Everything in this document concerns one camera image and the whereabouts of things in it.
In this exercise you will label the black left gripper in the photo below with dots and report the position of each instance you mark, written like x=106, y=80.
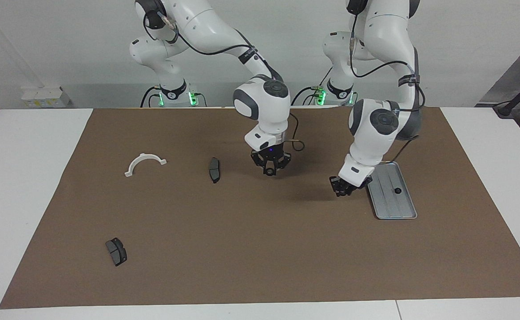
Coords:
x=357, y=184

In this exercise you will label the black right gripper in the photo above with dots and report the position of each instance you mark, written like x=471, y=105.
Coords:
x=271, y=156

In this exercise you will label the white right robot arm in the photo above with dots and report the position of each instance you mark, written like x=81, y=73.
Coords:
x=264, y=102

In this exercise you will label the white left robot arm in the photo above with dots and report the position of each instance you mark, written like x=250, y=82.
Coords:
x=375, y=129

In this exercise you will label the silver metal tray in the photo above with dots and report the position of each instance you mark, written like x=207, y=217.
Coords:
x=388, y=204

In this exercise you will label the long dark grey brake pad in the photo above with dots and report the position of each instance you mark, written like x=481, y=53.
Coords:
x=214, y=170

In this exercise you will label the brown table mat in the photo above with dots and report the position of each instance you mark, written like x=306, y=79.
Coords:
x=242, y=244

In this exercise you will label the short dark grey brake pad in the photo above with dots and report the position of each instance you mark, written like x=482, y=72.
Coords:
x=117, y=252

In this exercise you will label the black stand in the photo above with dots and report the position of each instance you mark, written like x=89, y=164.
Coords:
x=508, y=106

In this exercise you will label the white curved plastic bracket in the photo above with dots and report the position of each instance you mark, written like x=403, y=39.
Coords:
x=146, y=158

